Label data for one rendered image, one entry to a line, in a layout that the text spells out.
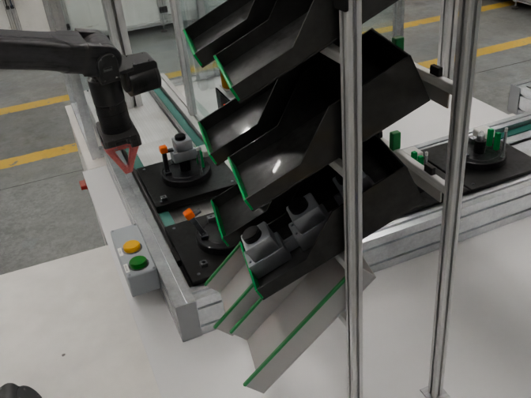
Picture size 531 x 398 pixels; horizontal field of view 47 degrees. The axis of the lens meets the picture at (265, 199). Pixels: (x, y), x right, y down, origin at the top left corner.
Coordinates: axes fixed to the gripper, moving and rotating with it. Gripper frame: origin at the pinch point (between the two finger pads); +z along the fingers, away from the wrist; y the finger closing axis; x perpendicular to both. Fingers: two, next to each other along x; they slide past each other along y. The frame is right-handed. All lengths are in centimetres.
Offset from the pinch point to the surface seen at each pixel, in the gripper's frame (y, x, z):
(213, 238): 2.6, -14.9, 25.1
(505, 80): 221, -301, 135
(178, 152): 36.4, -17.0, 18.8
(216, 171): 36, -26, 28
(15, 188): 251, 49, 126
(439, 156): 11, -83, 29
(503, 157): -1, -95, 27
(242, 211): -21.7, -15.8, 3.0
